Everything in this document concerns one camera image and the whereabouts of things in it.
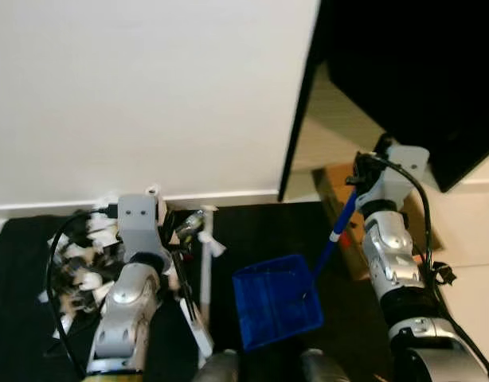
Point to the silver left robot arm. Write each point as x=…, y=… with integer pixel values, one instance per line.
x=129, y=306

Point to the black cabinet door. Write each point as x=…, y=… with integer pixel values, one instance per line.
x=420, y=72

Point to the brown cardboard box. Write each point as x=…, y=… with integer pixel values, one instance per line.
x=340, y=191

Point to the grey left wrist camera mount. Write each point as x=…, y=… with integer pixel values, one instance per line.
x=137, y=219

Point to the grey robot leg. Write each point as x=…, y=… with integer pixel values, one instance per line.
x=217, y=368
x=322, y=368

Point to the thin white pole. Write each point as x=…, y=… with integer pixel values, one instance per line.
x=205, y=278

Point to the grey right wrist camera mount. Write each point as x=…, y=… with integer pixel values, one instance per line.
x=405, y=171

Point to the grey left robot leg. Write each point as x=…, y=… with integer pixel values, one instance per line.
x=217, y=368

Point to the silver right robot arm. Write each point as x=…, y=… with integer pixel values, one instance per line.
x=392, y=255

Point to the black floor mat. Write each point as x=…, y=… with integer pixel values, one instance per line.
x=21, y=302

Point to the shiny silver cylinder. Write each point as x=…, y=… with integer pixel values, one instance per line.
x=190, y=224

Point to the grey right robot leg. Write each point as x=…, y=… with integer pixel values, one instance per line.
x=322, y=368

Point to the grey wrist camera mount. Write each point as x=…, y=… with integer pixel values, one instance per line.
x=137, y=219
x=405, y=171

